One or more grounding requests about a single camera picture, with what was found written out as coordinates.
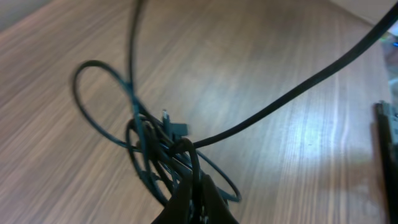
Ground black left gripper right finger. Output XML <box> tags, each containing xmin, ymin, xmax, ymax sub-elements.
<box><xmin>201</xmin><ymin>174</ymin><xmax>238</xmax><ymax>224</ymax></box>

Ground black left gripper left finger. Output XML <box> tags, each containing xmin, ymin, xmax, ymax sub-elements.
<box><xmin>152</xmin><ymin>174</ymin><xmax>192</xmax><ymax>224</ymax></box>

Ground black USB cable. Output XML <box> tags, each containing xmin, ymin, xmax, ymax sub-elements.
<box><xmin>71</xmin><ymin>0</ymin><xmax>243</xmax><ymax>208</ymax></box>

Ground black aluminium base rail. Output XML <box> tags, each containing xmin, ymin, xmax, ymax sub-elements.
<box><xmin>375</xmin><ymin>101</ymin><xmax>397</xmax><ymax>224</ymax></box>

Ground black right camera cable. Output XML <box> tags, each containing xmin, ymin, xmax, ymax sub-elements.
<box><xmin>169</xmin><ymin>1</ymin><xmax>398</xmax><ymax>156</ymax></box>

